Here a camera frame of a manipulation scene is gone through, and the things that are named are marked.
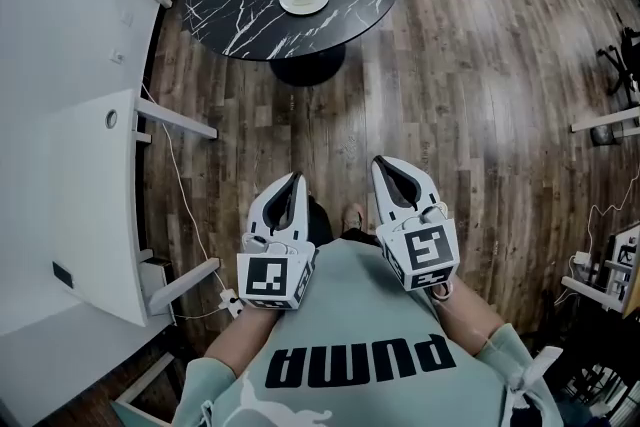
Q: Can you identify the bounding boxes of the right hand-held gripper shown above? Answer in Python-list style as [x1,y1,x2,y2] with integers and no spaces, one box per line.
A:
[370,155,462,292]

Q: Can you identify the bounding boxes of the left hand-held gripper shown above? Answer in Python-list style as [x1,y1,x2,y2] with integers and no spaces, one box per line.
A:
[235,171,317,312]

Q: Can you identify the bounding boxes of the person's left forearm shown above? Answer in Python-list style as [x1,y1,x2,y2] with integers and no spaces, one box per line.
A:
[201,302,282,372]

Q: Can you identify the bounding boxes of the person's right forearm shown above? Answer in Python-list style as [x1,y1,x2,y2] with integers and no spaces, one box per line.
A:
[431,281,507,360]

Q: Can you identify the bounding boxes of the person's black trousers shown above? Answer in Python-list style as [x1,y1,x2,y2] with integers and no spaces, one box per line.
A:
[305,193,384,249]

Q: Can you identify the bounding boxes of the person's shoe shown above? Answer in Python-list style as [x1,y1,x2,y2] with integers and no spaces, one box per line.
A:
[339,203,367,232]

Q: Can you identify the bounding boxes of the white power strip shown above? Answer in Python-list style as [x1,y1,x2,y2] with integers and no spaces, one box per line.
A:
[219,286,247,317]

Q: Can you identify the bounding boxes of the person's green shirt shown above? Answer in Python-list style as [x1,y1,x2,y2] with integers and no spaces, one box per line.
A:
[110,237,567,427]

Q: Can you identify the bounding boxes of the grey round bin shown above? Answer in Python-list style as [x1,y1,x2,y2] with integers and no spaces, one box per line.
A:
[589,126,627,148]

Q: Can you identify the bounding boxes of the white desk with grommet hole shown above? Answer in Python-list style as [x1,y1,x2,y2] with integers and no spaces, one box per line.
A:
[0,88,222,328]

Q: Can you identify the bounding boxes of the black socket panel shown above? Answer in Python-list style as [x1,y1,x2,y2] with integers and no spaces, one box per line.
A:
[51,260,77,290]

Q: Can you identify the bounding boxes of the cluttered white desk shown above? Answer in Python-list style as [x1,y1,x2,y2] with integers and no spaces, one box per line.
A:
[558,221,640,317]

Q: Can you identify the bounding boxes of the black office chair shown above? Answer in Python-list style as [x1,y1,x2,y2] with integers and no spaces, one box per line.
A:
[596,26,640,110]

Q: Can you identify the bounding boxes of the white floor cable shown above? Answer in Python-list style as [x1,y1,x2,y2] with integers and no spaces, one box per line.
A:
[141,81,237,320]

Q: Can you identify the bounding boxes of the white thin cable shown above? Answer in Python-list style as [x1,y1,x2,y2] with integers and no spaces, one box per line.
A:
[586,186,640,237]

